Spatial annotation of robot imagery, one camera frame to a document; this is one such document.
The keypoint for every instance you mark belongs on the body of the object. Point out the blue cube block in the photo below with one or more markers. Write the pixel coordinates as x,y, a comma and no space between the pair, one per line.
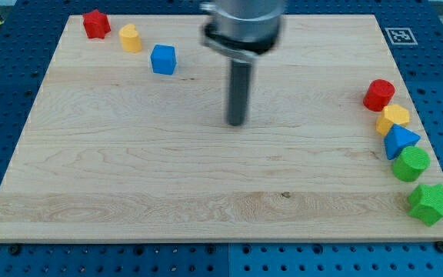
163,59

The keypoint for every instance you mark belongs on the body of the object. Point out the blue triangle block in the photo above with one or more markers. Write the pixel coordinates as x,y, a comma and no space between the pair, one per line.
397,138

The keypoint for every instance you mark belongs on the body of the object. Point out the red cylinder block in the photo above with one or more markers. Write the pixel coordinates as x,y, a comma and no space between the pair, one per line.
378,95

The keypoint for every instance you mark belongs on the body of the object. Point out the yellow hexagon block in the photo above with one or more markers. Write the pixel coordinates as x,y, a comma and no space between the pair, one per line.
392,115

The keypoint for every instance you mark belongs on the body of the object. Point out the yellow heart block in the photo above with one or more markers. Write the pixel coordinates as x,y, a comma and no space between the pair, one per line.
129,38

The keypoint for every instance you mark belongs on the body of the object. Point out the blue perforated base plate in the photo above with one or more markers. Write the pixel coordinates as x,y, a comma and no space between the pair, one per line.
28,38

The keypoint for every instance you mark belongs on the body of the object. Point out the white fiducial marker tag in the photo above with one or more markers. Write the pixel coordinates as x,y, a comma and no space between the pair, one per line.
401,36

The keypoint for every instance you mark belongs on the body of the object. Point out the green cylinder block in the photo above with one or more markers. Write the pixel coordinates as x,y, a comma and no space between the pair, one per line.
410,164

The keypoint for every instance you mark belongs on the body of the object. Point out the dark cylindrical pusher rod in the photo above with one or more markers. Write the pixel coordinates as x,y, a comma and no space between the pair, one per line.
238,92

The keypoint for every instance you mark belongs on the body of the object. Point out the red star block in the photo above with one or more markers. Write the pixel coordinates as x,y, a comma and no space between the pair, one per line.
96,24

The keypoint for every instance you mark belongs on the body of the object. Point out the wooden board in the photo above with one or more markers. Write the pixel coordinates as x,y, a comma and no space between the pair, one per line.
112,152

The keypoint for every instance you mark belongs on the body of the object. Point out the green star block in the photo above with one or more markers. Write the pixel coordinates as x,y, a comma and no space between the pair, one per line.
426,203

